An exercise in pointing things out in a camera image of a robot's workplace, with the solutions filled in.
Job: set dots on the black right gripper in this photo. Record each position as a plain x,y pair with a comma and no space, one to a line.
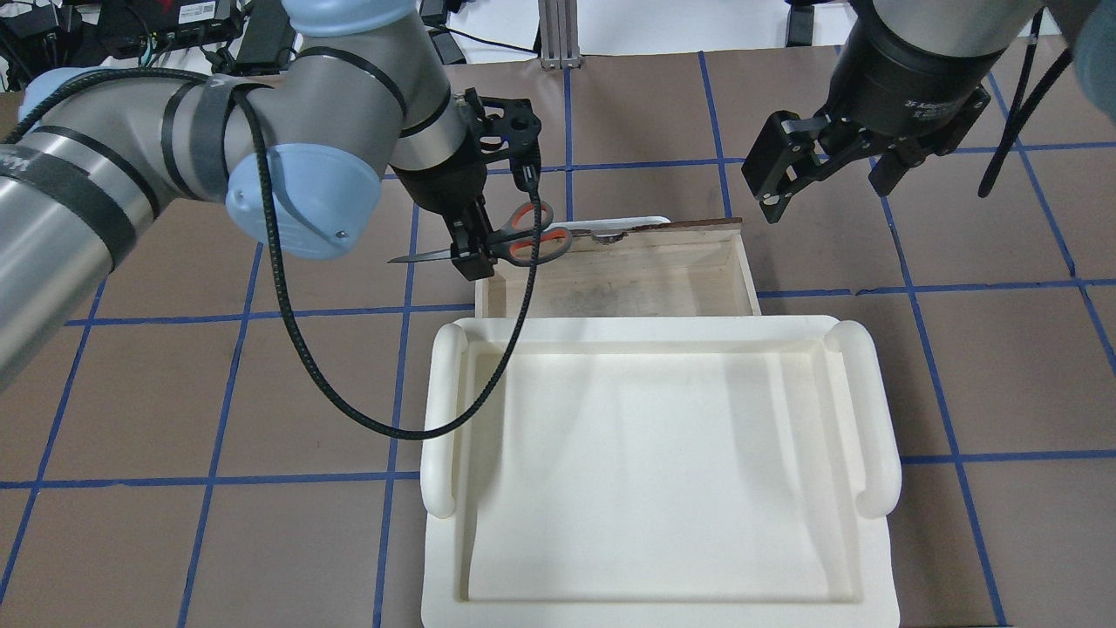
902,74

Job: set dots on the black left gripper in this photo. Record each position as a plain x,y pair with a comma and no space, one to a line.
433,187

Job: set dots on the wooden drawer with white handle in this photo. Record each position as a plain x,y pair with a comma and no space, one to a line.
646,267

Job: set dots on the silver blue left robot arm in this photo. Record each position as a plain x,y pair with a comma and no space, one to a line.
98,154

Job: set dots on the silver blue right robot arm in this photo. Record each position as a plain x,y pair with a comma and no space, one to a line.
975,28

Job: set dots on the cream plastic tray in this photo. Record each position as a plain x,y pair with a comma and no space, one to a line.
669,472

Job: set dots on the black power adapter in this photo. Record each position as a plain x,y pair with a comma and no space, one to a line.
268,41

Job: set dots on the aluminium frame post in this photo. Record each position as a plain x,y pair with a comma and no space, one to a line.
558,28

